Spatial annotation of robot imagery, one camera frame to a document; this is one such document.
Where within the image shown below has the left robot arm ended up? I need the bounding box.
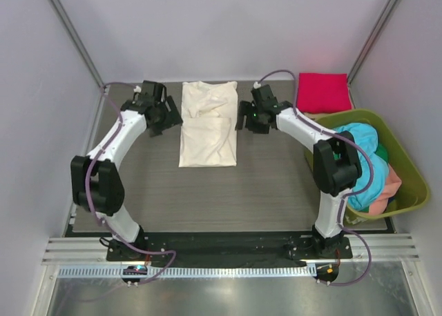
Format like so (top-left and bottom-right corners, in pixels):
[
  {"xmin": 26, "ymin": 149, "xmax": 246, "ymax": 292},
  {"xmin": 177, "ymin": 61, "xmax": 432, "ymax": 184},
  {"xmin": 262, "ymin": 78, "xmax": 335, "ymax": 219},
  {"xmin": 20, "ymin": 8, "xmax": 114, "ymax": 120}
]
[{"xmin": 70, "ymin": 81, "xmax": 183, "ymax": 261}]

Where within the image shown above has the aluminium rail profile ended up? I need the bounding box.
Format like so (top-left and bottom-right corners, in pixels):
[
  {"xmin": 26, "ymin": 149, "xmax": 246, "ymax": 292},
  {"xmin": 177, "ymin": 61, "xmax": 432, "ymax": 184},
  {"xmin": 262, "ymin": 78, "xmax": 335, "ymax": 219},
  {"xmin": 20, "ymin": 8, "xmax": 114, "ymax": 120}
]
[{"xmin": 41, "ymin": 234, "xmax": 419, "ymax": 265}]

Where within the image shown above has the right aluminium frame post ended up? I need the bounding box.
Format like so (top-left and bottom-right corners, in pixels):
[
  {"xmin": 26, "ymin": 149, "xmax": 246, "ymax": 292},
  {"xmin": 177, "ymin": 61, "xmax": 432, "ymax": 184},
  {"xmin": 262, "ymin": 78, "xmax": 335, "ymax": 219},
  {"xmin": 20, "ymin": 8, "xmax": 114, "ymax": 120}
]
[{"xmin": 347, "ymin": 0, "xmax": 410, "ymax": 86}]

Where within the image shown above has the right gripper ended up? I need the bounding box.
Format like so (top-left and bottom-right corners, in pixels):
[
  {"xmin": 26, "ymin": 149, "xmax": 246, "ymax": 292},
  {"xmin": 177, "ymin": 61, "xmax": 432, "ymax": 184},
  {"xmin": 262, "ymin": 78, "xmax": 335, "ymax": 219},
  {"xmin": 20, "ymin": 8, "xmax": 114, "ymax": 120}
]
[{"xmin": 235, "ymin": 101, "xmax": 269, "ymax": 135}]

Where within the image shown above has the folded red t shirt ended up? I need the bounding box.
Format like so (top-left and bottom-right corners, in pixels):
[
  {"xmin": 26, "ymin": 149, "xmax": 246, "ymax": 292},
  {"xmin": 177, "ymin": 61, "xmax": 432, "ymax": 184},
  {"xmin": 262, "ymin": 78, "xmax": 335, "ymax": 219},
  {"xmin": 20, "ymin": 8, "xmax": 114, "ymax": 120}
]
[{"xmin": 296, "ymin": 72, "xmax": 349, "ymax": 112}]

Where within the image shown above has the white slotted cable duct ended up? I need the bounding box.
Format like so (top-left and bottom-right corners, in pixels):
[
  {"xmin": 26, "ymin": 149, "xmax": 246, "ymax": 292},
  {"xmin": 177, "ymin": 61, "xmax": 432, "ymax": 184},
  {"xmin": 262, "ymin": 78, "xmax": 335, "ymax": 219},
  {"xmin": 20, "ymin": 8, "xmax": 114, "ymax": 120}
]
[{"xmin": 58, "ymin": 264, "xmax": 316, "ymax": 279}]

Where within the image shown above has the light blue t shirt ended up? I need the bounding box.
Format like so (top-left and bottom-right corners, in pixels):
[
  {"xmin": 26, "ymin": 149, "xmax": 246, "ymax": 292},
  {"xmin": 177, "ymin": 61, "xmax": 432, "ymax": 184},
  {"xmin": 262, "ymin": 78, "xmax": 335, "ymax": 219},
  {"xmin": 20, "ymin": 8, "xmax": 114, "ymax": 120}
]
[{"xmin": 331, "ymin": 122, "xmax": 390, "ymax": 213}]

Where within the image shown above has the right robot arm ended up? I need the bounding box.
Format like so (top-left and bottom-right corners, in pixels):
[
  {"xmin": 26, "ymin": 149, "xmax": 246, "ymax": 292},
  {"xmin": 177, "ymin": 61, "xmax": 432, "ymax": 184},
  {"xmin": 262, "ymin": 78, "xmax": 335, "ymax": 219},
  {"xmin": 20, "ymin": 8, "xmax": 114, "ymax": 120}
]
[{"xmin": 236, "ymin": 83, "xmax": 362, "ymax": 258}]

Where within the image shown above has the green t shirt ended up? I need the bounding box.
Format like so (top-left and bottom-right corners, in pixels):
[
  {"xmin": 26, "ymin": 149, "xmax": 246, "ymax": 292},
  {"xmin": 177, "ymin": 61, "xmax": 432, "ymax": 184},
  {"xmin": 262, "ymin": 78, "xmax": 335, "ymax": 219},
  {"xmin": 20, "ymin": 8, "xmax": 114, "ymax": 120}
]
[{"xmin": 375, "ymin": 143, "xmax": 389, "ymax": 164}]

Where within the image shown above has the left aluminium frame post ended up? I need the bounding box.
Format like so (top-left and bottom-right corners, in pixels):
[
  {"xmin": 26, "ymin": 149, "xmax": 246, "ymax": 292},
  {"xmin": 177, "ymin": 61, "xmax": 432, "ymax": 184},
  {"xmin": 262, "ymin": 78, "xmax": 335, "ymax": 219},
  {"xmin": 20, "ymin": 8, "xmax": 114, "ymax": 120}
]
[{"xmin": 48, "ymin": 0, "xmax": 104, "ymax": 88}]

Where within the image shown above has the pink t shirt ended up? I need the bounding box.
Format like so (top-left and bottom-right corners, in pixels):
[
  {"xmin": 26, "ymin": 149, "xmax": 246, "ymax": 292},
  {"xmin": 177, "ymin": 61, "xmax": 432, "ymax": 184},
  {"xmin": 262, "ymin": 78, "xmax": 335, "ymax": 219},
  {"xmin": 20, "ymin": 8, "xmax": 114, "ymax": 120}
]
[{"xmin": 361, "ymin": 164, "xmax": 402, "ymax": 215}]

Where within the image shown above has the aluminium frame post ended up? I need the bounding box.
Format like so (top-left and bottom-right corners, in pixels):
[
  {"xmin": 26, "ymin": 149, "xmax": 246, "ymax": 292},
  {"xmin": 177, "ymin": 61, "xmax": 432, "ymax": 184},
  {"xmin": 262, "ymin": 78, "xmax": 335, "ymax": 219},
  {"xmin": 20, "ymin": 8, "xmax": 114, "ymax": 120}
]
[
  {"xmin": 48, "ymin": 0, "xmax": 104, "ymax": 88},
  {"xmin": 347, "ymin": 0, "xmax": 410, "ymax": 86}
]

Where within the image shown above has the olive green plastic basket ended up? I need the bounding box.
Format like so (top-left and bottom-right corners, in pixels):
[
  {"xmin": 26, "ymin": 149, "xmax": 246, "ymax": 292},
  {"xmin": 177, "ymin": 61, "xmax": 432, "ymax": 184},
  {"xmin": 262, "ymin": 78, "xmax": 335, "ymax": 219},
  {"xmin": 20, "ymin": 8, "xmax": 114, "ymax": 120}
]
[{"xmin": 315, "ymin": 109, "xmax": 430, "ymax": 225}]

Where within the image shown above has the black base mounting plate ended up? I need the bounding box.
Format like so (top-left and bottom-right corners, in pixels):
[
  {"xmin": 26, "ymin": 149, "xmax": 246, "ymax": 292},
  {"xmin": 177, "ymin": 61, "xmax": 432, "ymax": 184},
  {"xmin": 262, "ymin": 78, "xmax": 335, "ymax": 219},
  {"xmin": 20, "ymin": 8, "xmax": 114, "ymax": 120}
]
[{"xmin": 105, "ymin": 230, "xmax": 354, "ymax": 264}]

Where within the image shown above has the cream white t shirt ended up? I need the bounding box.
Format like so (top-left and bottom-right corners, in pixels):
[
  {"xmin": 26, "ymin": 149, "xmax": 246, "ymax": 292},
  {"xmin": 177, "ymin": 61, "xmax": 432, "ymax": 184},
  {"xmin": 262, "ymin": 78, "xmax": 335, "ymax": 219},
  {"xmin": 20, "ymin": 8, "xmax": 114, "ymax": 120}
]
[{"xmin": 179, "ymin": 81, "xmax": 238, "ymax": 168}]

